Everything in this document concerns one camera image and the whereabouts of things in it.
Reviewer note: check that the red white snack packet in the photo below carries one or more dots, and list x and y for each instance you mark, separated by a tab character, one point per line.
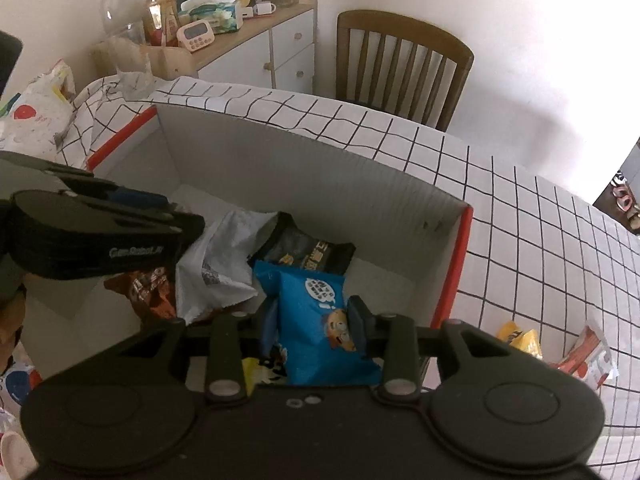
587	355

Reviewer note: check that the clear drinking glass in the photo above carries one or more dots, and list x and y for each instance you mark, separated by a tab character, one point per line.
132	75

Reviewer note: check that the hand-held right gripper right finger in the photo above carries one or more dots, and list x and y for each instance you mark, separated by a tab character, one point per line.
361	325

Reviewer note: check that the white sideboard wooden top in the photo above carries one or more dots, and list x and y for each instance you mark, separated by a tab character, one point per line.
290	35

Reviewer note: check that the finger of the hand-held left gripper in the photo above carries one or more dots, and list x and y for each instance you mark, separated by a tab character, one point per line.
140	197

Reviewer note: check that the large clear glass vase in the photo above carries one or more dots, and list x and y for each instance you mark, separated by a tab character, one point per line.
117	5

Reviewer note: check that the blue snack packet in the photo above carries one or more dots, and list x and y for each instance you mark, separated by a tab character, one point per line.
310	310

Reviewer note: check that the brown wooden chair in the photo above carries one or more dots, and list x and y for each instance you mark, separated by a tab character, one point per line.
400	22

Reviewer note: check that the black snack packet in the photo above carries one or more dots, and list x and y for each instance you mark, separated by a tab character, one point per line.
310	252

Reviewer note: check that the brown snack packet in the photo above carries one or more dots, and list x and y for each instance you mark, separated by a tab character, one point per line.
150	290

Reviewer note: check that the pink toy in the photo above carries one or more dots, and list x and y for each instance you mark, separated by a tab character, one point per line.
624	192

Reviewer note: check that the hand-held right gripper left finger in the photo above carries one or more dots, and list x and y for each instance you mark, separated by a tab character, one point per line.
268	327

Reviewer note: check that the green white tissue pack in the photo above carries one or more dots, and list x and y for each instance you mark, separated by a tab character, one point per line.
215	12

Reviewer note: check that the printed blanket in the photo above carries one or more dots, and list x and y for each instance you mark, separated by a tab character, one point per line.
35	120

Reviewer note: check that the golden yellow snack packet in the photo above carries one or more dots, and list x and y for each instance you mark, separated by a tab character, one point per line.
260	372

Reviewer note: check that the small yellow snack packet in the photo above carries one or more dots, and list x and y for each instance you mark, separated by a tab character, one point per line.
520	337

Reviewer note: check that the clear jar orange contents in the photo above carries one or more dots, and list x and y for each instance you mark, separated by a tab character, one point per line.
160	15

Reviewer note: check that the small white cup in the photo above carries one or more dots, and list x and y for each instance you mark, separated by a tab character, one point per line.
262	8

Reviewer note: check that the pink white kitchen timer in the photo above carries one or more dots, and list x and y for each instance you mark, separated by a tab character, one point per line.
195	35

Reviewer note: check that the white cardboard box red edges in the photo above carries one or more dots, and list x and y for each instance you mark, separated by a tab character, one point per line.
300	175

